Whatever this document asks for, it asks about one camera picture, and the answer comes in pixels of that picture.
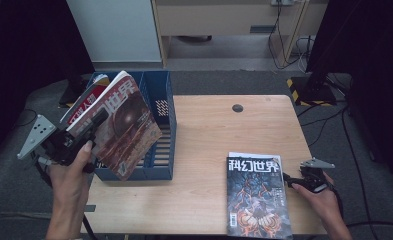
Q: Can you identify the person's right hand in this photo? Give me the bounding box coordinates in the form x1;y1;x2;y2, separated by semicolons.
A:
292;173;343;223

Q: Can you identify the white cabinet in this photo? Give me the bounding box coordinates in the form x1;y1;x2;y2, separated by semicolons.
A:
66;0;162;63

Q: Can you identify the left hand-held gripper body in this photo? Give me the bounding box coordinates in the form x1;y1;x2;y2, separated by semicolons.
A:
17;114;97;174

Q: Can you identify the black floor cable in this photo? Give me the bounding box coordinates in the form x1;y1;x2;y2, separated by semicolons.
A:
299;107;348;128
341;108;373;231
15;109;38;128
345;219;393;232

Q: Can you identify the black curtain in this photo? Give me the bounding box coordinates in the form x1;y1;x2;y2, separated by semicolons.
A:
0;0;95;168
307;0;393;191

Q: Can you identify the white cable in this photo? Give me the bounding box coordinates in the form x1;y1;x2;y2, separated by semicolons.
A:
295;38;310;73

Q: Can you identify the dark magazine with orange figure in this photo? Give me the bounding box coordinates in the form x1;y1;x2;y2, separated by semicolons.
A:
226;155;294;240

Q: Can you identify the white power strip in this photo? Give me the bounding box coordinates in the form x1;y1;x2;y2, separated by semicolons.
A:
271;0;300;7

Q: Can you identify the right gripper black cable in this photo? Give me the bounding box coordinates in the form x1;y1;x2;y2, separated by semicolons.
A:
330;186;346;221

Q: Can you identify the portrait magazine with red banner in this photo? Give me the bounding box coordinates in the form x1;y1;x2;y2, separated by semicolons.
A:
59;73;111;125

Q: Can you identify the blue plastic file rack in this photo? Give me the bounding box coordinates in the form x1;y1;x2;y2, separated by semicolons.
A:
87;70;178;182

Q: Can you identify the black hanging cable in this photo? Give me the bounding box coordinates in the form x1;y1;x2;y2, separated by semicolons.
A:
267;1;315;71

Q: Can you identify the person's left hand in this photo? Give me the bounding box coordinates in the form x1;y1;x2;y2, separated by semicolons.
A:
48;141;95;201

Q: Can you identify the reddish planet cover magazine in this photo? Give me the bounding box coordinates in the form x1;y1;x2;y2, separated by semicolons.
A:
65;70;163;182

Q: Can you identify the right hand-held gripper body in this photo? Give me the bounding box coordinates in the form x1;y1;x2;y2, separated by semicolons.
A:
298;157;336;194

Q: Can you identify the black stand with striped base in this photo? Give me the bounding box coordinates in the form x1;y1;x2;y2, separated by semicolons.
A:
286;49;338;108
58;74;93;109

